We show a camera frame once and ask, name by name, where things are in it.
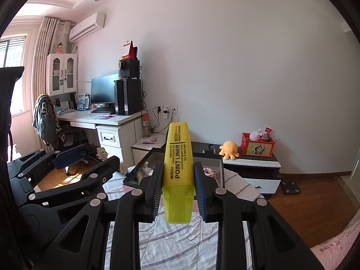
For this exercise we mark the red desk calendar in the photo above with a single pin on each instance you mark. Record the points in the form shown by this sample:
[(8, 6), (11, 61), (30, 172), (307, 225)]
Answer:
[(131, 51)]

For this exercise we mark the orange octopus plush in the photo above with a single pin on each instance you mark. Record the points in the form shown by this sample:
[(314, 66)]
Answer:
[(229, 150)]

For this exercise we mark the red storage crate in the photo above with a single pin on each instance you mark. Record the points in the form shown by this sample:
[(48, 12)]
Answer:
[(257, 149)]

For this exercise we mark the red card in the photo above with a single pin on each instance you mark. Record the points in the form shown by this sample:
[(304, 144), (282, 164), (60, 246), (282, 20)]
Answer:
[(267, 130)]

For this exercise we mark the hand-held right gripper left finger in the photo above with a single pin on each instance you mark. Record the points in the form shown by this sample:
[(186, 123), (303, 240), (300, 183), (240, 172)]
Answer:
[(126, 230)]

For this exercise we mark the pink storage box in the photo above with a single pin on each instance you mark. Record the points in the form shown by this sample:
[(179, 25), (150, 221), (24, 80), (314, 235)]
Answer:
[(208, 159)]

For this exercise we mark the white glass-door cabinet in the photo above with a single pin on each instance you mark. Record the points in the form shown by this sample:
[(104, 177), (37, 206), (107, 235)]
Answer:
[(62, 59)]

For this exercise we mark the beige curtain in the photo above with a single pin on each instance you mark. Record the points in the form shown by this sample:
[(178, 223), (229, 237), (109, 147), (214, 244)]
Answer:
[(45, 47)]

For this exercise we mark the white rabbit figure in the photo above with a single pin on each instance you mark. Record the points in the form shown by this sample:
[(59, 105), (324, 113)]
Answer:
[(146, 171)]

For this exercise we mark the small black device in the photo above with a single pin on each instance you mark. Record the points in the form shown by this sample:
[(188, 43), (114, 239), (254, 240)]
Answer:
[(208, 150)]

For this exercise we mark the grey printed jacket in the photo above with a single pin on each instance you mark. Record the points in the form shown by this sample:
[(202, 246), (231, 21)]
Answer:
[(45, 121)]

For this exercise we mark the white desk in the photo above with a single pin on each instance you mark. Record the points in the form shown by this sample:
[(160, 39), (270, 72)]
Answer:
[(112, 137)]

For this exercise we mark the black bathroom scale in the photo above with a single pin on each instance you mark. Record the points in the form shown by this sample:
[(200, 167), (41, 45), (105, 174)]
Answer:
[(290, 187)]

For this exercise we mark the black keyboard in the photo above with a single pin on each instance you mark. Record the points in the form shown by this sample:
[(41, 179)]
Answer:
[(103, 110)]

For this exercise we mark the pink plush toy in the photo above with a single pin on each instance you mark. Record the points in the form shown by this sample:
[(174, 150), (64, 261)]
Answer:
[(256, 135)]

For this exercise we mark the black computer monitor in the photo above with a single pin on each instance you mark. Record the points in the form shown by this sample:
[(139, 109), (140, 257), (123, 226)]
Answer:
[(104, 88)]

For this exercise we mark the white striped tablecloth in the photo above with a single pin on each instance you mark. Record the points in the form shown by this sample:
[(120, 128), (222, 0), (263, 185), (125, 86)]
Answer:
[(180, 244)]

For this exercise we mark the pink quilt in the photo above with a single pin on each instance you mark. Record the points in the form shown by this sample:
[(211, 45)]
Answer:
[(337, 247)]

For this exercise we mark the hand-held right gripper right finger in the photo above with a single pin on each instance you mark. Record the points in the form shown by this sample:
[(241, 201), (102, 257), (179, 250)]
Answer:
[(239, 230)]

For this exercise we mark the black and white low cabinet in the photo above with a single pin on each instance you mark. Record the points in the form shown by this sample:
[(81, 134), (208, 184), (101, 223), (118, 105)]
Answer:
[(253, 161)]

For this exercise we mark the pink block donut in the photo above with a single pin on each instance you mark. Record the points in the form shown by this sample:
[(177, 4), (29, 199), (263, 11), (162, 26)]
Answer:
[(209, 172)]

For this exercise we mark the yellow highlighter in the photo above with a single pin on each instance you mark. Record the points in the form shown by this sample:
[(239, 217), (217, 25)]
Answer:
[(177, 174)]

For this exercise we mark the upright books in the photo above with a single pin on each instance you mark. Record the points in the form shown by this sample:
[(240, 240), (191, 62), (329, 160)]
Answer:
[(72, 101)]

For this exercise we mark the black speaker box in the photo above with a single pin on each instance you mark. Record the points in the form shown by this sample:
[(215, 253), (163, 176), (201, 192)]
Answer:
[(129, 69)]

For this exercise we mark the patterned pouch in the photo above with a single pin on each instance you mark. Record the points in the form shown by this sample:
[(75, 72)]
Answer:
[(149, 140)]

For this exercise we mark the bottle with orange cap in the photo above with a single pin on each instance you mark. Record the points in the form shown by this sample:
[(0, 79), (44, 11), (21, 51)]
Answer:
[(146, 126)]

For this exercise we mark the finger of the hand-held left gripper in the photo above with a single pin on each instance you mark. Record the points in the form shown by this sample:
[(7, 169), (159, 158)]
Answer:
[(73, 154), (84, 185)]

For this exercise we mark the white wall socket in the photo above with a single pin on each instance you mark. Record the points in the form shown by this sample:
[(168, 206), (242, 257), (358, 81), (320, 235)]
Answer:
[(158, 110), (166, 110), (174, 109)]

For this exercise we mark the pink mouse pad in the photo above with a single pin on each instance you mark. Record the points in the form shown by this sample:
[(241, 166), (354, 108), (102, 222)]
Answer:
[(104, 116)]

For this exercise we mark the pink doll figure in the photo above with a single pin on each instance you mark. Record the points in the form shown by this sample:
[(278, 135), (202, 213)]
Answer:
[(59, 48)]

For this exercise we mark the window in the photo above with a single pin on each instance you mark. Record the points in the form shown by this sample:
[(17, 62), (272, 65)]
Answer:
[(14, 50)]

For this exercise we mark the black computer tower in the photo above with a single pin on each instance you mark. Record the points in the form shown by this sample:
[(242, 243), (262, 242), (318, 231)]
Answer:
[(130, 97)]

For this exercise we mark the black office chair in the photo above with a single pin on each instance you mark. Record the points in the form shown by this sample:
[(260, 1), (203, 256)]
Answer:
[(70, 139)]

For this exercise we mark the white air conditioner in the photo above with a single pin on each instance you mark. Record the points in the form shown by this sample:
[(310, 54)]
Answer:
[(87, 28)]

